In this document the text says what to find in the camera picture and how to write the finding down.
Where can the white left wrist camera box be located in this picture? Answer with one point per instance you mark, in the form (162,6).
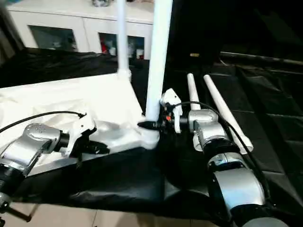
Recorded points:
(83,127)

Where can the clear glass ornament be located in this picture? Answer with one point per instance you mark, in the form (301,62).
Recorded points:
(102,2)

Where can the white sideboard with glass doors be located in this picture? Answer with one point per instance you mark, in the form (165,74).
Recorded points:
(80,21)

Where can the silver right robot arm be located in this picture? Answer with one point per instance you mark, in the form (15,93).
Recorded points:
(227,165)

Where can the black work mat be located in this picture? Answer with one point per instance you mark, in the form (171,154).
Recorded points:
(142,179)

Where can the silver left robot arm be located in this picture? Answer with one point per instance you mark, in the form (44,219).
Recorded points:
(26,151)

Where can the small yellow tag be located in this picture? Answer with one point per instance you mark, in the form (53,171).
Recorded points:
(194,55)

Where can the white plastic table leg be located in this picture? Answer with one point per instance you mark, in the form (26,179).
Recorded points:
(227,113)
(193,92)
(122,33)
(158,56)

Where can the white plastic table top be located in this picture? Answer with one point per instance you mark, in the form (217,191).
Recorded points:
(71,109)

